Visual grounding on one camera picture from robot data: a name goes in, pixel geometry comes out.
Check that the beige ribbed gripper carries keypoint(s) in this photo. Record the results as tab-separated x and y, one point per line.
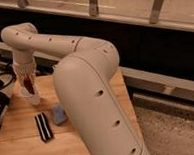
25	69

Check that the red pepper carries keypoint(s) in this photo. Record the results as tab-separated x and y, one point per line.
28	85

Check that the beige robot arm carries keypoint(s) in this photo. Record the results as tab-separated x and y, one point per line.
82	83

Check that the white ceramic cup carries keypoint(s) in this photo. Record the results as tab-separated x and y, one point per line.
33	99

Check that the blue sponge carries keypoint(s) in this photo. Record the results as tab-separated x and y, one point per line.
58	115

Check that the black white striped block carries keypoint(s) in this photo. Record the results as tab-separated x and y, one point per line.
44	129

